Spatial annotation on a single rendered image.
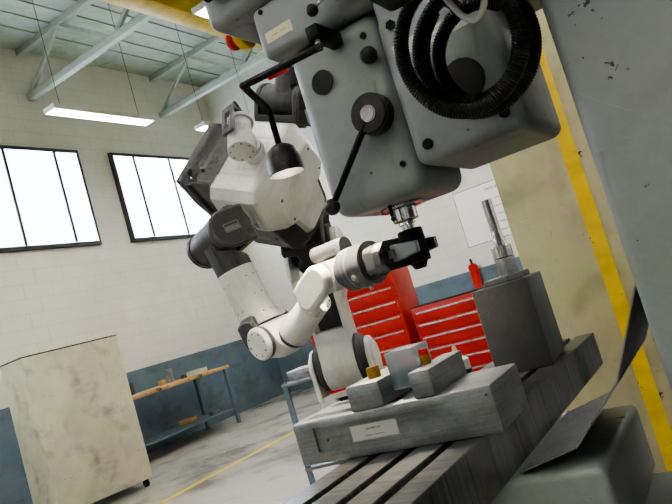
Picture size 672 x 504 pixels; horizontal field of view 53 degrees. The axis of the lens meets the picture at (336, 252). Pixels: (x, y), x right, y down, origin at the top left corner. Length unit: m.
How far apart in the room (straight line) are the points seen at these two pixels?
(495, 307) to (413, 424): 0.48
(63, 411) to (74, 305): 3.22
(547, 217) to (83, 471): 5.42
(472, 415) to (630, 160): 0.41
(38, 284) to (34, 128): 2.36
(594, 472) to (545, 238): 1.97
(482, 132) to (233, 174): 0.79
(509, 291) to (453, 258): 9.45
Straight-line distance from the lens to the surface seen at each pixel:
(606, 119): 0.90
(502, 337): 1.46
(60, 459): 7.10
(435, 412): 1.02
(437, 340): 6.32
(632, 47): 0.91
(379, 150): 1.15
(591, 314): 2.92
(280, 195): 1.63
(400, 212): 1.21
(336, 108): 1.20
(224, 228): 1.58
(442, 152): 1.08
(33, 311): 9.75
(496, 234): 1.59
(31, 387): 7.04
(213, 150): 1.78
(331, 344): 1.90
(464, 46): 1.09
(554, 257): 2.92
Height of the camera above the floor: 1.15
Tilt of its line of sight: 5 degrees up
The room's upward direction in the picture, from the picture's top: 17 degrees counter-clockwise
